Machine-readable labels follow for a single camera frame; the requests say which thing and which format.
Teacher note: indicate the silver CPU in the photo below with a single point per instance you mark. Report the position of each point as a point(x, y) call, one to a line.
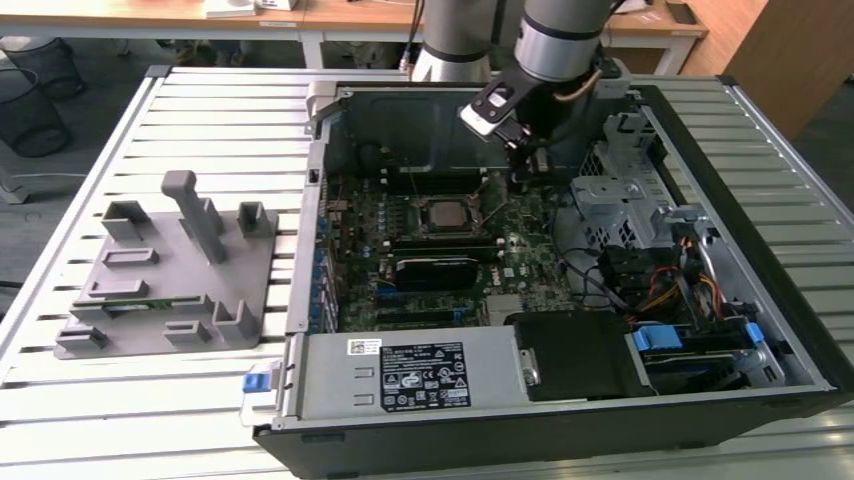
point(450, 213)

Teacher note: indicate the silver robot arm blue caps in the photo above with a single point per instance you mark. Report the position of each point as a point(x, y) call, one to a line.
point(554, 45)

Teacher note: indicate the CPU socket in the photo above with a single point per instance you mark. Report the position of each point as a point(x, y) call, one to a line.
point(419, 227)

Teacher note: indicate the silver disk bay cage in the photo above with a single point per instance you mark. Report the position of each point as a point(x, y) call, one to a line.
point(614, 200)

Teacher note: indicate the green motherboard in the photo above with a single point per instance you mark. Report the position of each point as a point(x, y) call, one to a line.
point(540, 250)

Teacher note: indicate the black phone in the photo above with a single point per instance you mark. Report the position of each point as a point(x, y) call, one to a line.
point(682, 13)

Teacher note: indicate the black graphics card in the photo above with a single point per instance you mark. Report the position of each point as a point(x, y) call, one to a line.
point(436, 274)

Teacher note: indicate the wooden cabinet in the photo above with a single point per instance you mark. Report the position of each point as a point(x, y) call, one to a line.
point(794, 60)

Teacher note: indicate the silver chipset heatsink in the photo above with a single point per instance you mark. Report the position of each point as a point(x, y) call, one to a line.
point(506, 305)

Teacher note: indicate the black expansion slot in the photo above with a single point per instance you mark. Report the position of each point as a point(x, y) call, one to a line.
point(416, 316)

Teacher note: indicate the blue disk carrier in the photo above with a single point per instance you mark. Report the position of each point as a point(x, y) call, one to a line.
point(655, 340)

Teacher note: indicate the small white box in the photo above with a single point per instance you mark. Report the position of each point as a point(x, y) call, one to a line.
point(275, 4)

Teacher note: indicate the grey power supply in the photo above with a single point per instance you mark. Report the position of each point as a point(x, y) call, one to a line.
point(333, 380)

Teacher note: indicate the grey parts rack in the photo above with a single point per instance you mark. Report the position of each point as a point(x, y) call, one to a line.
point(167, 280)

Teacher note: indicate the black PC case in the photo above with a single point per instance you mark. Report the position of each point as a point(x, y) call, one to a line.
point(467, 450)

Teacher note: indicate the blue plastic latch tab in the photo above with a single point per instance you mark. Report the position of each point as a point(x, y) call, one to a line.
point(253, 383)

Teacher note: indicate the green RAM stick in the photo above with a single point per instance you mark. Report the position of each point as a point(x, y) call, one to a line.
point(153, 301)

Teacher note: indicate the black mesh waste basket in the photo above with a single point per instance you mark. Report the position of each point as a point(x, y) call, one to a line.
point(27, 115)
point(60, 65)

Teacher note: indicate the grey metal stand foot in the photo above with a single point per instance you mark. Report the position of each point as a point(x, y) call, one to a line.
point(13, 187)

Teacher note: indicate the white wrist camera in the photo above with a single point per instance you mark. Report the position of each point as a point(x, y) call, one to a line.
point(483, 117)

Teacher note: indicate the wooden desk white frame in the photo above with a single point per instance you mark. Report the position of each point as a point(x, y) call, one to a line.
point(133, 22)
point(360, 22)

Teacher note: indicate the black plastic duct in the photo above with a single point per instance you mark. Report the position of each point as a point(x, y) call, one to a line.
point(574, 355)

